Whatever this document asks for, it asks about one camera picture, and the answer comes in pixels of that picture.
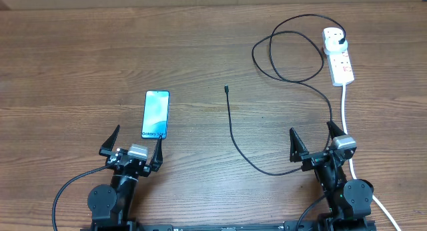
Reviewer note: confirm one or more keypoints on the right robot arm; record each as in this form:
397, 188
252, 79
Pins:
349, 201

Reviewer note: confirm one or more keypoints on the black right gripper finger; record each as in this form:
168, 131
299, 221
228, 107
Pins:
334, 130
297, 148

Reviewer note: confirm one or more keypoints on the blue Galaxy smartphone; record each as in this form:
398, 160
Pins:
155, 115

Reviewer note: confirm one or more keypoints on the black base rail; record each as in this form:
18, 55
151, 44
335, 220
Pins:
230, 227

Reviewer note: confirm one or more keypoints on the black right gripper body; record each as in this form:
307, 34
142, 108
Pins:
313, 161

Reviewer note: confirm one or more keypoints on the white power strip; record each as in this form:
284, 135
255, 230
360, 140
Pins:
339, 64

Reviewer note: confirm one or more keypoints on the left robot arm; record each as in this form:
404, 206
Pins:
110, 204

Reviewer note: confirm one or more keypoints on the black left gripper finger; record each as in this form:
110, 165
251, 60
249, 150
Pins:
110, 141
157, 158

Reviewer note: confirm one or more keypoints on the white wall charger plug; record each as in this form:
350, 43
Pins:
333, 46

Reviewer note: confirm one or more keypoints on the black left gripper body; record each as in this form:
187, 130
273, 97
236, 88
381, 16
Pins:
111, 160

